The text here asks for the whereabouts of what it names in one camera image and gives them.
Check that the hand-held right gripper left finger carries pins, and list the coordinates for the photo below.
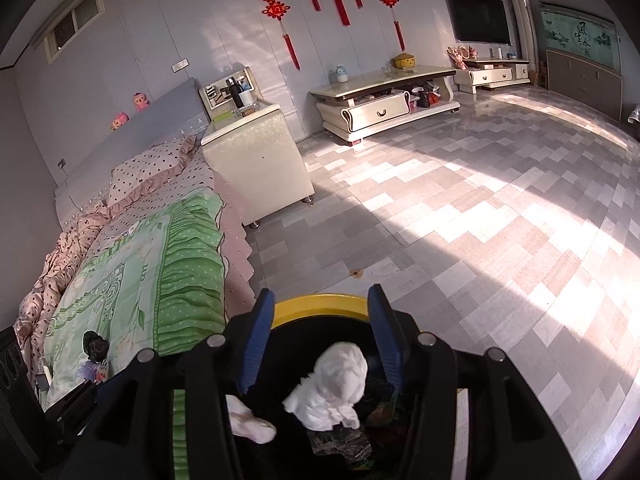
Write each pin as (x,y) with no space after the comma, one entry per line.
(257,345)

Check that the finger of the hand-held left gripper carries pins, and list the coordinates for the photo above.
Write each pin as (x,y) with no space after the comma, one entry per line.
(75,407)

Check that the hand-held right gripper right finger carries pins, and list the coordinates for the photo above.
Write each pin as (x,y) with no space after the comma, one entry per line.
(387,340)

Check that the purple tissue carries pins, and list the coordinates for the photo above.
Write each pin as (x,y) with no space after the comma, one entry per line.
(90,369)

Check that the red white snack wrapper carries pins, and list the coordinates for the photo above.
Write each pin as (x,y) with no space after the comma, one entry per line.
(102,371)

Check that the white tissue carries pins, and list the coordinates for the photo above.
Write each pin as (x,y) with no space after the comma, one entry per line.
(332,385)
(247,422)

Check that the yellow rimmed black trash bin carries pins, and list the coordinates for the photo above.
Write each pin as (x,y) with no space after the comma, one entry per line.
(320,307)

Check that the green orange snack wrapper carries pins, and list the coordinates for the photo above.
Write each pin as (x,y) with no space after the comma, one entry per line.
(382,415)

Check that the shiny black plastic bag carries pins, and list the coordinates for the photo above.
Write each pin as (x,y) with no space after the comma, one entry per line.
(340,447)

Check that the green floral blanket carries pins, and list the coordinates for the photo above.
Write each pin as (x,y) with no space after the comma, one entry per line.
(140,285)

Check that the pink polka dot duvet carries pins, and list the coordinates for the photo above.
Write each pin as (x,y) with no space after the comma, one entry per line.
(65,255)

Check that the polka dot bed sheet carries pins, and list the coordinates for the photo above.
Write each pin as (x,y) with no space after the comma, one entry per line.
(200,180)

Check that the white nightstand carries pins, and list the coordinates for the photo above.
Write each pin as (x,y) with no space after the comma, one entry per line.
(255,160)

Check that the polka dot ruffled pillow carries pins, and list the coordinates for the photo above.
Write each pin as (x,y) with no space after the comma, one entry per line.
(150,165)

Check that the white long tv stand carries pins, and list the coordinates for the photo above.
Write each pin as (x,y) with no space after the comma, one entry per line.
(380,110)

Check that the green notebook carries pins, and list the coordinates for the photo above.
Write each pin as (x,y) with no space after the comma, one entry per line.
(223,115)

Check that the grey upholstered bed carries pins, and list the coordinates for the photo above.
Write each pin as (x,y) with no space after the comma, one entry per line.
(150,125)

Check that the white cup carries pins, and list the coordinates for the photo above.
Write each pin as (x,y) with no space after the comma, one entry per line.
(246,97)

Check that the black thermos bottle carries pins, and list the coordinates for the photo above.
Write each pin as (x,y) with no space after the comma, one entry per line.
(233,92)

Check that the white desktop organiser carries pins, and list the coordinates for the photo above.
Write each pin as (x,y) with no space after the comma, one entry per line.
(215,92)

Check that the pink doll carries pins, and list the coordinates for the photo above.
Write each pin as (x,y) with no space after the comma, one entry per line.
(120,122)
(141,101)

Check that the small water jug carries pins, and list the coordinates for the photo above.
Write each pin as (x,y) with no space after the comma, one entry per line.
(341,74)

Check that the yellow toy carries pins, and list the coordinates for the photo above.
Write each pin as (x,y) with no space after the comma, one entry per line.
(403,60)

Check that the white small tv cabinet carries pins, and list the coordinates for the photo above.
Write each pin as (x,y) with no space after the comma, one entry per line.
(492,75)

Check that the pink flower bouquet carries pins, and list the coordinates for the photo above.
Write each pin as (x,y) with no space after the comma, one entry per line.
(461,55)

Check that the grey cabinet with painting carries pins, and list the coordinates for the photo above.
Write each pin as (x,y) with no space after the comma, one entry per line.
(580,77)

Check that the white standing air conditioner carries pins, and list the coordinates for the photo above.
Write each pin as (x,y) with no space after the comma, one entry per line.
(524,25)

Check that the white wall switch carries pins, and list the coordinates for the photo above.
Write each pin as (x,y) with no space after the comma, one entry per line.
(180,65)

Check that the black wall television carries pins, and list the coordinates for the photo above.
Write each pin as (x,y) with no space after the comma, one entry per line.
(479,15)

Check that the wall window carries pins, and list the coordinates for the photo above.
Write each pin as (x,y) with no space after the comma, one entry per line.
(75,22)

